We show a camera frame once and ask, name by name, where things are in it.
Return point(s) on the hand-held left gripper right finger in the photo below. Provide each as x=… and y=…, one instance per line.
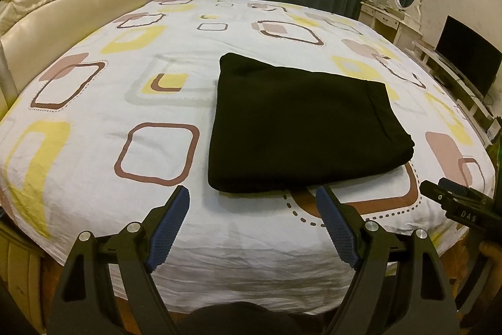
x=336, y=229

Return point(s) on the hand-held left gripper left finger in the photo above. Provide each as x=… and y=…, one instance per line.
x=169, y=227

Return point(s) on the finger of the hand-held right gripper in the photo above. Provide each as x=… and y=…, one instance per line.
x=461, y=189
x=433, y=191

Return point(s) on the black pants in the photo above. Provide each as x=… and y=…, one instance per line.
x=298, y=123

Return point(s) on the white television stand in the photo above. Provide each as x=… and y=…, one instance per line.
x=451, y=76

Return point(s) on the black flat television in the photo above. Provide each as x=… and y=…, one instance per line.
x=468, y=52

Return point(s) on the printed bed sheet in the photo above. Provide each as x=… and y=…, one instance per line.
x=117, y=91

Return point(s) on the white dressing table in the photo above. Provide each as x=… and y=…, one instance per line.
x=386, y=19

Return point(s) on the cream tufted leather headboard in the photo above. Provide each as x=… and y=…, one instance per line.
x=74, y=1

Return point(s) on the cream bed frame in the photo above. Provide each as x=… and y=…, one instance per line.
x=21, y=264

